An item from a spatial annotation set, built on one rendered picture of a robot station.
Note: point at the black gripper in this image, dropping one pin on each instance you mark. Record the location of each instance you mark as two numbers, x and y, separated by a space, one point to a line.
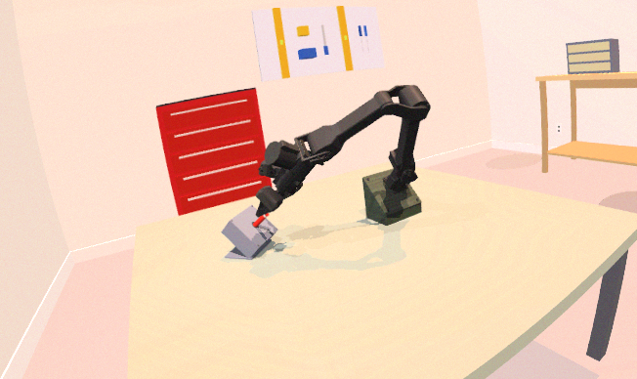
270 199

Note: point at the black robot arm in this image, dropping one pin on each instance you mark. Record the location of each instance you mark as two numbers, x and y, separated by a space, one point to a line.
326 141

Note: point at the red peg with white band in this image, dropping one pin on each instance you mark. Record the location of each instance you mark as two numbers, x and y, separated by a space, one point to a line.
260 220

